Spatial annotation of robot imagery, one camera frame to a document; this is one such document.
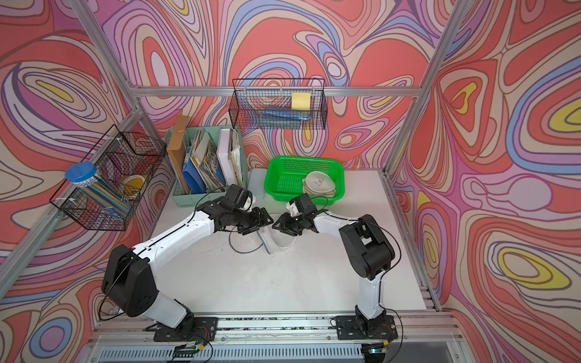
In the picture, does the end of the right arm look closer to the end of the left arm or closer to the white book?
the end of the left arm

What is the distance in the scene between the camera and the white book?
93cm

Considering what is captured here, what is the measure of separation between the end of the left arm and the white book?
0.30 meters

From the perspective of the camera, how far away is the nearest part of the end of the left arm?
61cm

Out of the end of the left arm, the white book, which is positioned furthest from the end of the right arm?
the white book

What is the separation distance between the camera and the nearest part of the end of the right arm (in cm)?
74
